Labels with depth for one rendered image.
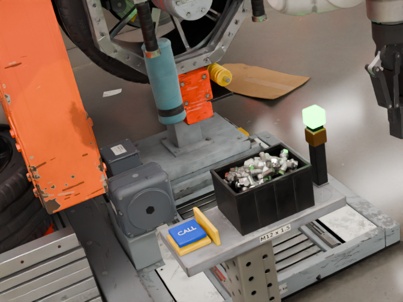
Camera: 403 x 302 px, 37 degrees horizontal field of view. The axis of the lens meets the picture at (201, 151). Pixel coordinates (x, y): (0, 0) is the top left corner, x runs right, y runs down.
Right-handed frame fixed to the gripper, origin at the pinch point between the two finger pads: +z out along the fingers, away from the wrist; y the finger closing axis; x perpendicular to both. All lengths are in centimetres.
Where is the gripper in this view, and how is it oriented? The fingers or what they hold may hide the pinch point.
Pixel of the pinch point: (397, 120)
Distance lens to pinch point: 119.7
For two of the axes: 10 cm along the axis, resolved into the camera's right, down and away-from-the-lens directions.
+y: 8.4, -4.0, 3.8
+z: 1.9, 8.6, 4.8
